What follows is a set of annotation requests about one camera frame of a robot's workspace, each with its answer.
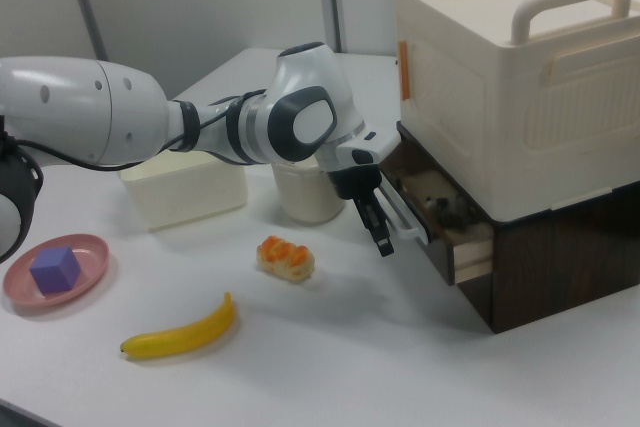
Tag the yellow toy banana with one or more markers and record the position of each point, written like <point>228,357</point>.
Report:
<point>185,334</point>

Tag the cream lidded trash can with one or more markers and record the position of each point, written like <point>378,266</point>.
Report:
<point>305,197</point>

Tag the toy bread loaf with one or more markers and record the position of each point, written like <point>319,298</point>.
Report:
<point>285,259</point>

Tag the dark brown wooden cabinet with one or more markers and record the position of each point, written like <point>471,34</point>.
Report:
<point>550,267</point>

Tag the pink plastic plate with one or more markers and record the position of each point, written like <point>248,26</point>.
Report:
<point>90,257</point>

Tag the small panda plush toy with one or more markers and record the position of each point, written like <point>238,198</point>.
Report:
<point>442,207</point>

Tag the cream plastic microwave toy box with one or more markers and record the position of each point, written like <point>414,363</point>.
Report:
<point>525,97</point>

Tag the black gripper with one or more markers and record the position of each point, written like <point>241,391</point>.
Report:
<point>355,182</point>

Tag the purple foam cube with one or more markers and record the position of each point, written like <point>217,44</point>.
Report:
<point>55,269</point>

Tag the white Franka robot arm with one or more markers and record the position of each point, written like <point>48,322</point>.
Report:
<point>100,107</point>

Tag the cream open plastic bin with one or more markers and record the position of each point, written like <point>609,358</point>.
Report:
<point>185,194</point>

